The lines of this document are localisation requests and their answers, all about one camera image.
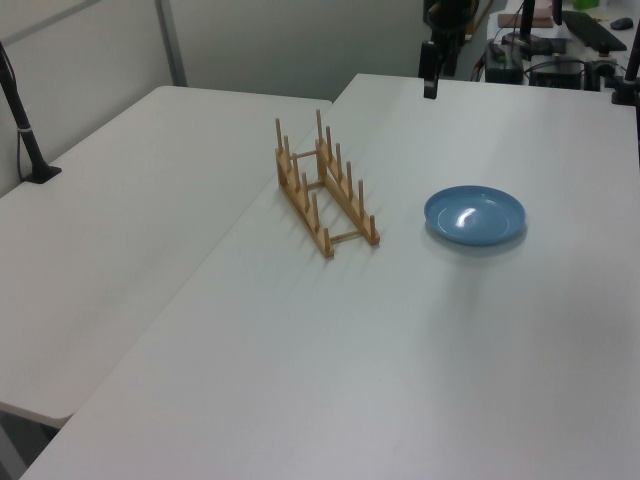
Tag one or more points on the blue round plate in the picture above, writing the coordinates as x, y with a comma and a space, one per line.
475, 216

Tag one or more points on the black keyboard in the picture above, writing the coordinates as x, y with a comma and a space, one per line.
595, 31

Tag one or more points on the black electronic device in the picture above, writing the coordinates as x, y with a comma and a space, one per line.
557, 74

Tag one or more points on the black camera pole with base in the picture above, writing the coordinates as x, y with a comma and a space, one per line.
25, 135

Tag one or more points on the small black box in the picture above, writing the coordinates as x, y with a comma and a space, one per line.
504, 65

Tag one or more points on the black monitor stand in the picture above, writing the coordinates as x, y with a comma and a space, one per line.
526, 25

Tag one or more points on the green container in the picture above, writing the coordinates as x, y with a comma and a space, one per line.
585, 3

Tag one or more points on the pink flat box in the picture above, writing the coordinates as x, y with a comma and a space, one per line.
541, 21

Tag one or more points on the black clamped camera pole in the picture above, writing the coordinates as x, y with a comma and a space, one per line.
627, 82

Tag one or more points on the grey partition post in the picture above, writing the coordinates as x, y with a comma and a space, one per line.
171, 45

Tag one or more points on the wooden plate rack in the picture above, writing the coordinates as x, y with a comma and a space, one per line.
305, 200

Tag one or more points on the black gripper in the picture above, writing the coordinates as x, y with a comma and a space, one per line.
450, 17

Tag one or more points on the dark computer mouse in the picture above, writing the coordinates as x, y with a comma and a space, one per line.
622, 23

